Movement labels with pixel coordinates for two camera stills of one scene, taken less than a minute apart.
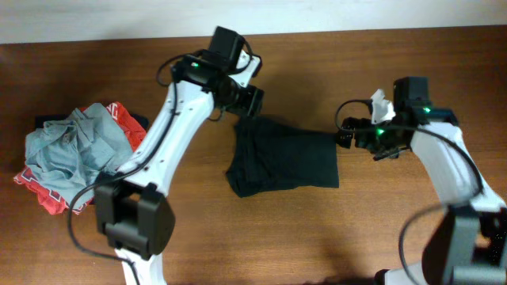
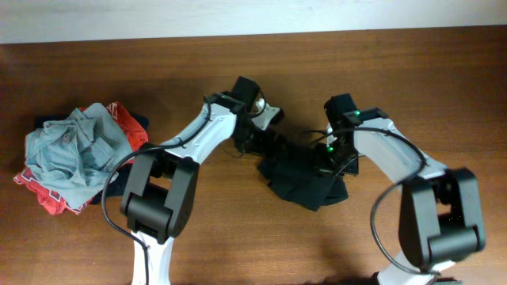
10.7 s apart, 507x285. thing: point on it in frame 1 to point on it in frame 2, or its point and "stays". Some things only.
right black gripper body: x=383 y=142 to x=335 y=159
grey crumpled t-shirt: x=70 y=153 stays
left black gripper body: x=255 y=100 to x=258 y=139
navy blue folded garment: x=42 y=119 stays
